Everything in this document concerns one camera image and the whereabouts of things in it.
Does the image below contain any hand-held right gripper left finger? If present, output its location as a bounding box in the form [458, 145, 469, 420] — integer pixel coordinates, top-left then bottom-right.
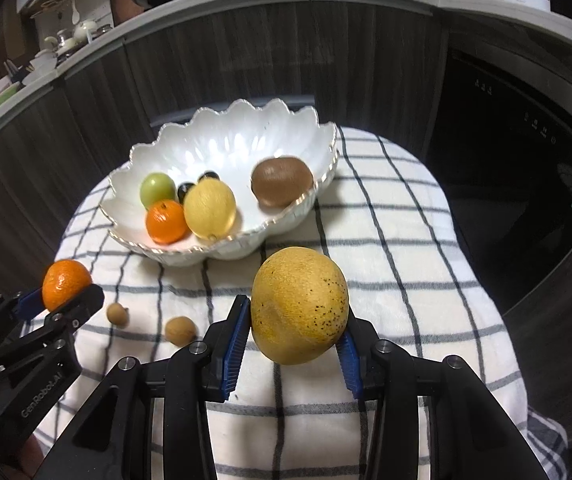
[30, 294, 253, 480]

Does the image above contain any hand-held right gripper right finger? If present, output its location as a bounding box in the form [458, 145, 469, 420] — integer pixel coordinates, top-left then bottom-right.
[337, 316, 549, 480]

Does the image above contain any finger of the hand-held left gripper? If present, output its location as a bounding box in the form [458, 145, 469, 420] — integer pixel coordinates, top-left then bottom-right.
[16, 283, 106, 361]
[0, 289, 47, 361]

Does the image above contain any orange mandarin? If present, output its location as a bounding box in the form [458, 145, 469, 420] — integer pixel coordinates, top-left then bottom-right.
[42, 260, 92, 312]
[146, 199, 191, 245]

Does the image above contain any speckled yellow round fruit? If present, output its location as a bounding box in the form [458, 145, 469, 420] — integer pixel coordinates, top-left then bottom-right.
[250, 247, 349, 366]

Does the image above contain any yellow lemon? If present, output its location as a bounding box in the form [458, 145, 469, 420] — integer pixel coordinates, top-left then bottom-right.
[183, 178, 237, 239]

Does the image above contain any white scalloped bowl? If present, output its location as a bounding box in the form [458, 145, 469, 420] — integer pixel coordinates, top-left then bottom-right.
[100, 98, 341, 267]

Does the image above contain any brown longan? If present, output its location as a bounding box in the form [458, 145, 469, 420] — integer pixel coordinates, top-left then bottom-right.
[106, 303, 130, 328]
[165, 316, 197, 347]

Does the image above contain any black checked white cloth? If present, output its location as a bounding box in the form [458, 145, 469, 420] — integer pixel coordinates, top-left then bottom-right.
[36, 127, 532, 480]

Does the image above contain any green round fruit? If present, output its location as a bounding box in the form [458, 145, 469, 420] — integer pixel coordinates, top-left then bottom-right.
[140, 172, 177, 211]

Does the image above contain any brown kiwi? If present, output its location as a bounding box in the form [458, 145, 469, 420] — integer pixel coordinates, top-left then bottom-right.
[251, 156, 314, 208]

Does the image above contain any blue plaid fabric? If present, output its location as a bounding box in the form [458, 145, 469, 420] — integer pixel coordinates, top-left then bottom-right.
[525, 405, 568, 467]

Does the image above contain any black built-in appliance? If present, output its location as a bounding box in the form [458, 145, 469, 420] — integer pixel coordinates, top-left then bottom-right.
[423, 49, 572, 313]

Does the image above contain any glass teapot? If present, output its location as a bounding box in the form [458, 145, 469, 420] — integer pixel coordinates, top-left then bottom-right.
[43, 29, 75, 53]

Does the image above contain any white teapot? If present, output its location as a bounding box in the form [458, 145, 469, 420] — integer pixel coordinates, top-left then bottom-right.
[73, 20, 100, 44]

